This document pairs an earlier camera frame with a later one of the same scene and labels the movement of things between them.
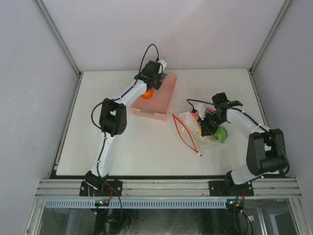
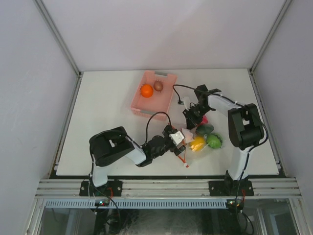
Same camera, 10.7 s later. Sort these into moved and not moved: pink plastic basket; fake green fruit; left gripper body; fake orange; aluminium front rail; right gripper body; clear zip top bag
Moved: fake green fruit; clear zip top bag; left gripper body; right gripper body
Not moved: fake orange; pink plastic basket; aluminium front rail
